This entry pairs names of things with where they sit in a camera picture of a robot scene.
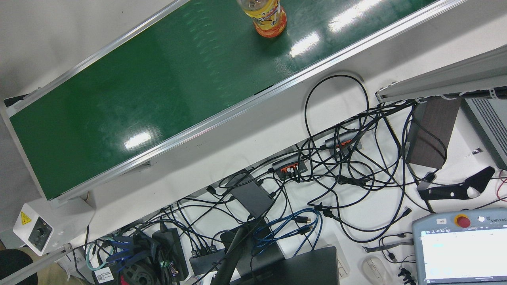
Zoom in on white conveyor control box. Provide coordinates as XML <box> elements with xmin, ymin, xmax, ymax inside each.
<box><xmin>13</xmin><ymin>197</ymin><xmax>95</xmax><ymax>257</ymax></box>

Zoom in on dark grey dock box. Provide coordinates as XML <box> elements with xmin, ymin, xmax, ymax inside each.
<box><xmin>229</xmin><ymin>172</ymin><xmax>276</xmax><ymax>219</ymax></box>

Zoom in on small black connectors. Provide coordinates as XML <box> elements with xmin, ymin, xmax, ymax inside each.
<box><xmin>397</xmin><ymin>267</ymin><xmax>416</xmax><ymax>285</ymax></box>

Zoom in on brown wooden block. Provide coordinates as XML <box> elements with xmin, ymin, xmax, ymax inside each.
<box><xmin>405</xmin><ymin>97</ymin><xmax>462</xmax><ymax>170</ymax></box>

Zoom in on green belt conveyor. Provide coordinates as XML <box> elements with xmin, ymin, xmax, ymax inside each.
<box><xmin>2</xmin><ymin>0</ymin><xmax>470</xmax><ymax>208</ymax></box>

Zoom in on black round metal part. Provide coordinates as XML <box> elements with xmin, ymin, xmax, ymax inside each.
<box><xmin>119</xmin><ymin>261</ymin><xmax>160</xmax><ymax>285</ymax></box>

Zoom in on black hub with orange ports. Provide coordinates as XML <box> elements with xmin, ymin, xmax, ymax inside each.
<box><xmin>272</xmin><ymin>154</ymin><xmax>309</xmax><ymax>180</ymax></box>
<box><xmin>325</xmin><ymin>133</ymin><xmax>363</xmax><ymax>154</ymax></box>

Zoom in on aluminium profile bar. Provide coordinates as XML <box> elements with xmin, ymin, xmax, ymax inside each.
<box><xmin>0</xmin><ymin>243</ymin><xmax>74</xmax><ymax>285</ymax></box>

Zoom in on long black looped cable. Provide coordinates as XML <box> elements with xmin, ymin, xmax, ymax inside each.
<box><xmin>304</xmin><ymin>74</ymin><xmax>371</xmax><ymax>159</ymax></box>

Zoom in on yellow orange drink bottle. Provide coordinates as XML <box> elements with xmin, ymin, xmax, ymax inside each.
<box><xmin>237</xmin><ymin>0</ymin><xmax>288</xmax><ymax>38</ymax></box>

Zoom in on black monitor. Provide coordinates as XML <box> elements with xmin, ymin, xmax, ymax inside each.
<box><xmin>234</xmin><ymin>246</ymin><xmax>340</xmax><ymax>285</ymax></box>

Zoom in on thin red cable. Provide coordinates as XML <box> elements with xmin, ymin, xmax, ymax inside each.
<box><xmin>496</xmin><ymin>169</ymin><xmax>507</xmax><ymax>203</ymax></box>

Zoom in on blue cable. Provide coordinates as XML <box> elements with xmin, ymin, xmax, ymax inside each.
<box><xmin>104</xmin><ymin>236</ymin><xmax>145</xmax><ymax>265</ymax></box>
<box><xmin>253</xmin><ymin>208</ymin><xmax>324</xmax><ymax>258</ymax></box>

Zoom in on teal cable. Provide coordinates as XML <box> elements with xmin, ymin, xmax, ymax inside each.
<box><xmin>85</xmin><ymin>241</ymin><xmax>108</xmax><ymax>272</ymax></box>

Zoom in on black power adapter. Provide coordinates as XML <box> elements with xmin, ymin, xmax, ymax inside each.
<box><xmin>152</xmin><ymin>228</ymin><xmax>190</xmax><ymax>282</ymax></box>

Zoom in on black flat bracket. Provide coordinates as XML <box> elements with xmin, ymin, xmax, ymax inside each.
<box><xmin>417</xmin><ymin>166</ymin><xmax>496</xmax><ymax>201</ymax></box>

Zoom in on grey teach pendant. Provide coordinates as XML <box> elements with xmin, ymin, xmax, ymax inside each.
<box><xmin>412</xmin><ymin>208</ymin><xmax>507</xmax><ymax>285</ymax></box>

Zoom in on black multiport hub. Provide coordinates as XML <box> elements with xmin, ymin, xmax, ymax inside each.
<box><xmin>189</xmin><ymin>249</ymin><xmax>227</xmax><ymax>276</ymax></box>

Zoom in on dark grey finned box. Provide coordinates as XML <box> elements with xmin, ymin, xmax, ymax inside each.
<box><xmin>461</xmin><ymin>97</ymin><xmax>507</xmax><ymax>171</ymax></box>

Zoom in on white computer mouse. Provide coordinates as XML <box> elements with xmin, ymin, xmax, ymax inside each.
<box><xmin>362</xmin><ymin>256</ymin><xmax>391</xmax><ymax>285</ymax></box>

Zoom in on aluminium profile post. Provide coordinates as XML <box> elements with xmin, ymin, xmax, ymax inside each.
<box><xmin>374</xmin><ymin>44</ymin><xmax>507</xmax><ymax>104</ymax></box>

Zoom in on black monitor stand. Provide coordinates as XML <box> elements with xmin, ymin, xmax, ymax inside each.
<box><xmin>211</xmin><ymin>220</ymin><xmax>286</xmax><ymax>285</ymax></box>

